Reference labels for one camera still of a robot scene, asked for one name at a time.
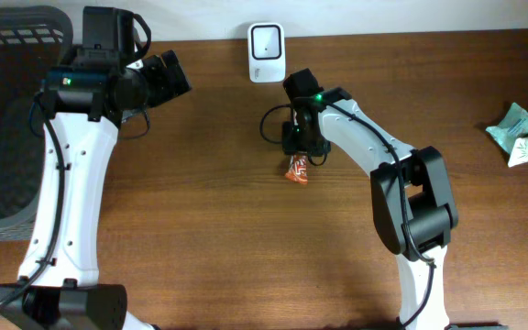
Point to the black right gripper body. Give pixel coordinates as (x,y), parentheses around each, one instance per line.
(299,137)

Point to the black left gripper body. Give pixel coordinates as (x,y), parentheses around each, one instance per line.
(159,85)

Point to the orange candy bar wrapper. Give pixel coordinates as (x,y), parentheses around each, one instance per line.
(297,171)

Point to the teal wet wipes pack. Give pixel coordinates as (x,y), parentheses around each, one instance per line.
(514,125)

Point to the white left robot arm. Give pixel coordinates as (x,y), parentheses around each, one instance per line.
(84,101)

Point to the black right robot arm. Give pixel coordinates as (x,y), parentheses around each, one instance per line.
(413,207)

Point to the white barcode scanner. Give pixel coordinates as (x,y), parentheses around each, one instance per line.
(266,52)

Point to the grey plastic basket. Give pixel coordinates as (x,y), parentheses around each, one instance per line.
(32,40)

